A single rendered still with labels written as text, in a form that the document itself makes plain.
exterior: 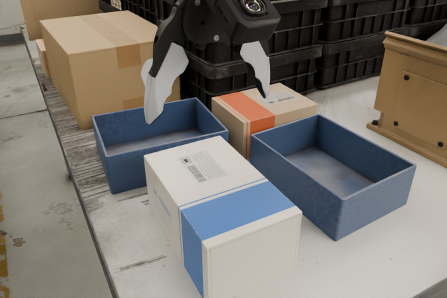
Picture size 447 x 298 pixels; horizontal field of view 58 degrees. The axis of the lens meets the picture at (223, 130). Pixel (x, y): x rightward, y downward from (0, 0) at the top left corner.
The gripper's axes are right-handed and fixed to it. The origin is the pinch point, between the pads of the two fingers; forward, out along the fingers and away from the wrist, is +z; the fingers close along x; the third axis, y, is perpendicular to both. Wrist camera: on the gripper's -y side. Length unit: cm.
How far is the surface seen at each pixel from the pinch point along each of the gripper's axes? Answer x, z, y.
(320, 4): -41, -3, 31
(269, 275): -2.0, 17.4, -9.9
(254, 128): -14.9, 12.3, 14.3
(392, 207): -24.6, 17.2, -8.0
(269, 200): -3.9, 9.3, -6.5
